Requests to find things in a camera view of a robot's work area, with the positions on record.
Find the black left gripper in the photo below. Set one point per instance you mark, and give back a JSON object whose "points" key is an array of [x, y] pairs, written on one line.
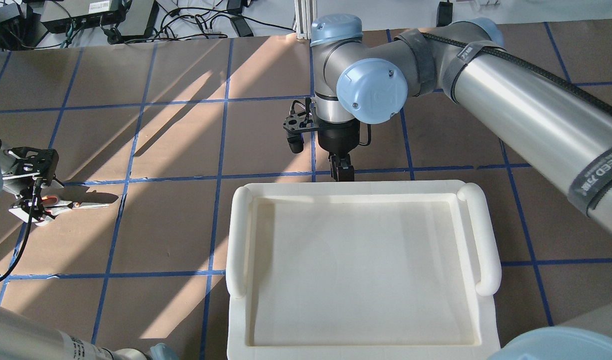
{"points": [[37, 205]]}

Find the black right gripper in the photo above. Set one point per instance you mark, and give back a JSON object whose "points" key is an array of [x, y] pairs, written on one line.
{"points": [[339, 136]]}

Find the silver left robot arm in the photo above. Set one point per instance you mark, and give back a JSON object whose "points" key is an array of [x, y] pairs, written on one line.
{"points": [[22, 338]]}

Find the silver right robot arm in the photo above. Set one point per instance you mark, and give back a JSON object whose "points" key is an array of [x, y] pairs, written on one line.
{"points": [[560, 129]]}

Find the white plastic tray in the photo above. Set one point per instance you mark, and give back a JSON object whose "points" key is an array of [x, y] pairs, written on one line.
{"points": [[380, 270]]}

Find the black power adapter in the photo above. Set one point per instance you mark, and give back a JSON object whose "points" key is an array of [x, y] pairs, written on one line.
{"points": [[241, 27]]}

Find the grey network switch box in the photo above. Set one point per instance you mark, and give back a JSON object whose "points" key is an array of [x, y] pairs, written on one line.
{"points": [[57, 16]]}

